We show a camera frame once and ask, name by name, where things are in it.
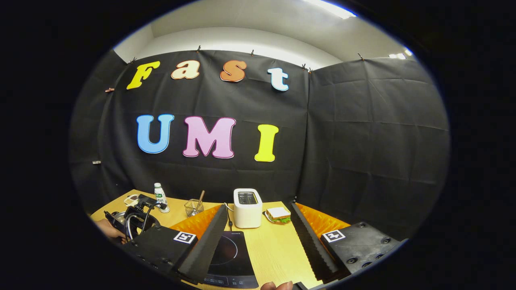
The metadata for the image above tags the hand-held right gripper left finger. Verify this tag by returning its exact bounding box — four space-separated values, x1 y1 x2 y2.
121 204 229 284

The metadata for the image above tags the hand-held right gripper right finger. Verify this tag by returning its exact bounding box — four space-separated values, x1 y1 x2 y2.
289 201 404 282

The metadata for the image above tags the steel pot with soybeans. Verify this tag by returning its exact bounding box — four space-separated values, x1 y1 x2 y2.
111 210 160 234

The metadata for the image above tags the black induction cooktop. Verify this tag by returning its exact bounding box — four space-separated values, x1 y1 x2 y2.
202 231 259 289

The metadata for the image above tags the white drink bottle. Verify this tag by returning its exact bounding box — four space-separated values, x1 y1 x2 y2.
154 182 170 213

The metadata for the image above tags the small clear utensil holder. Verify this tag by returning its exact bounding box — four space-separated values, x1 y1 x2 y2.
184 199 204 217

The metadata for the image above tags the sandwich with lettuce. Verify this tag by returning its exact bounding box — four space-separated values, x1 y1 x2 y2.
265 207 291 224

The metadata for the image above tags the white toaster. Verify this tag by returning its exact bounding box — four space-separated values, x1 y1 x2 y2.
233 188 263 229

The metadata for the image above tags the square ceiling light panel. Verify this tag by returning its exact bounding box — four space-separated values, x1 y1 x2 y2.
388 48 414 60

